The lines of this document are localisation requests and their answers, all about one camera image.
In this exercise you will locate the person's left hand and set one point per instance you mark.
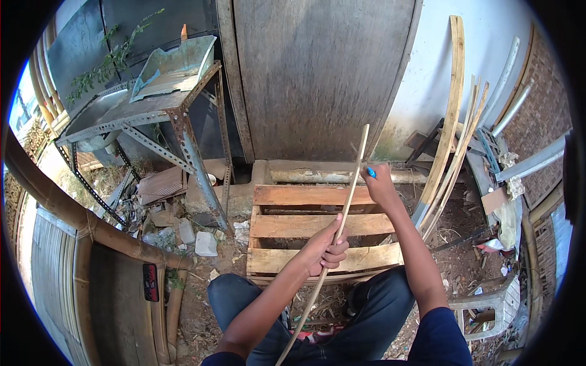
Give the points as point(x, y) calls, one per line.
point(320, 254)

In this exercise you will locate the person's right hand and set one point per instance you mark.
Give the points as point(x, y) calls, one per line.
point(381, 187)

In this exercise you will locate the person's right fingers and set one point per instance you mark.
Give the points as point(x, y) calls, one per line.
point(366, 176)

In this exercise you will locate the long thin bamboo strip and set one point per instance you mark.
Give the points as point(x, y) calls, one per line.
point(352, 187)

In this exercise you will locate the wooden pallet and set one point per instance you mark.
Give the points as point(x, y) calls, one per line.
point(293, 225)

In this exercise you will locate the bundle of bamboo slats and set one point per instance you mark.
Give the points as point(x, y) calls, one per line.
point(458, 155)

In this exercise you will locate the curved wooden plank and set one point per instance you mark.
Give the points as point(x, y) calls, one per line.
point(451, 105)

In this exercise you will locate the large weathered wooden board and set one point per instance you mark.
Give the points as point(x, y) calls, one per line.
point(316, 77)

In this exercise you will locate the person's legs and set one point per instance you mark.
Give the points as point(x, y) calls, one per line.
point(384, 302)

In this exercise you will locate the brown cardboard piece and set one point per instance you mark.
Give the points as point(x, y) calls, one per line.
point(493, 200)

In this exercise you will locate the pale dirty cloth rag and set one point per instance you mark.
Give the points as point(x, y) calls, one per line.
point(510, 219)

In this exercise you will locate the thick white plastic pipe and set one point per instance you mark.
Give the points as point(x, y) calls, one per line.
point(533, 160)

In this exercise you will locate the white rubble chunk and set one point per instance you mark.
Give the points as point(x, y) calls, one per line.
point(206, 244)

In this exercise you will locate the person's body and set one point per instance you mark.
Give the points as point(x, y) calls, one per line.
point(439, 341)

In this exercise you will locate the white plastic chair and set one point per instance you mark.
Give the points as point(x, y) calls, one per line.
point(496, 302)

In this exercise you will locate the rusty metal angle rack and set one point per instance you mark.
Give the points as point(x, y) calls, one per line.
point(183, 132)

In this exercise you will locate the brown corrugated roof tile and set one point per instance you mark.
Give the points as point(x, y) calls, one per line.
point(161, 184)

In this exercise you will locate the teal broken sheet panel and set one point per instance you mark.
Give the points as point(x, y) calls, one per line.
point(176, 68)

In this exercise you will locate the red and black sticker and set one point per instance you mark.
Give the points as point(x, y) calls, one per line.
point(150, 282)

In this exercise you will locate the bamboo bench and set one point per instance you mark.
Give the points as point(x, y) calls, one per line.
point(114, 283)

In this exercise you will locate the green leafy plant branch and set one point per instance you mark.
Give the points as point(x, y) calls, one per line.
point(112, 59)

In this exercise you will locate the stack of bamboo poles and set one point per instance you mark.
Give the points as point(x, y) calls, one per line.
point(45, 91)

